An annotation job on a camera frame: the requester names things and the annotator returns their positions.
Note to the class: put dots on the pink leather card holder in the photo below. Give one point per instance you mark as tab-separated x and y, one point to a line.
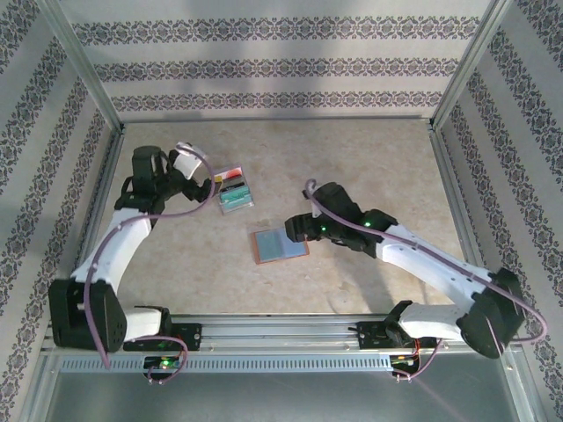
268	246

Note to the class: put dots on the wide aluminium mounting rail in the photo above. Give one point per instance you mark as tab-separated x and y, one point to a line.
281	329

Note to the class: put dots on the small controller circuit board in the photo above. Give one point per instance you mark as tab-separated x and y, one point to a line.
402	361
165	364

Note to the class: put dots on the red white credit card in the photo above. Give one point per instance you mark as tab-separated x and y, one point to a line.
231	175

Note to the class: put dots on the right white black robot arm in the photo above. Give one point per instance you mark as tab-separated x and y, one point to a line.
422	264

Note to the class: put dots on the black credit card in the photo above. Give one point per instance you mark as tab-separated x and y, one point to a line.
235	182

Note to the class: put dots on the clear plastic card box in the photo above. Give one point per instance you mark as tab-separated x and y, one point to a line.
237	210

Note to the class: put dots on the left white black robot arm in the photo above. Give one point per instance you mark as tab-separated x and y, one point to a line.
127	237

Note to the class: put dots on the aluminium frame post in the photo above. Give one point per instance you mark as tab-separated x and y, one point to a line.
81	61
472	61

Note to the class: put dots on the thin aluminium crossbar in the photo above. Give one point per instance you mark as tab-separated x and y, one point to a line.
277	118

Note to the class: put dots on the teal credit card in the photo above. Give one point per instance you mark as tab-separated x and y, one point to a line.
237	197

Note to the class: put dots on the grey sheet metal panel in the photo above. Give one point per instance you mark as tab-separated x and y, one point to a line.
281	400

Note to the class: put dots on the aluminium side rail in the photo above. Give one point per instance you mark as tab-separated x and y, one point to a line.
105	176
450	176

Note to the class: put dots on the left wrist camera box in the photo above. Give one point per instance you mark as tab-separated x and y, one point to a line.
187	165

